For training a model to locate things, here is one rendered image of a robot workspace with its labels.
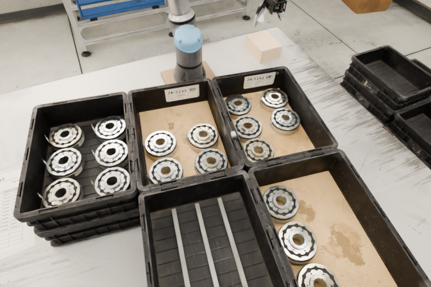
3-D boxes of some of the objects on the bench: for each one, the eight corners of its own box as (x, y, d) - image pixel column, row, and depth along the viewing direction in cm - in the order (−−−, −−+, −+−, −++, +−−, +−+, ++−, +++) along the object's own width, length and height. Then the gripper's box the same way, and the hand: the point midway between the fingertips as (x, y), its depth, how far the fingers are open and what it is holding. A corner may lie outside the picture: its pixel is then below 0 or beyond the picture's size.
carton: (245, 47, 158) (246, 34, 152) (263, 41, 161) (266, 29, 155) (260, 63, 148) (261, 51, 143) (279, 58, 152) (282, 45, 146)
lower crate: (60, 147, 112) (47, 127, 103) (138, 132, 118) (133, 112, 109) (50, 250, 88) (32, 236, 79) (150, 225, 93) (143, 210, 84)
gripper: (263, -9, 119) (256, 34, 135) (303, -16, 125) (292, 25, 140) (253, -17, 124) (247, 25, 140) (291, -25, 130) (282, 17, 145)
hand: (267, 22), depth 142 cm, fingers open, 14 cm apart
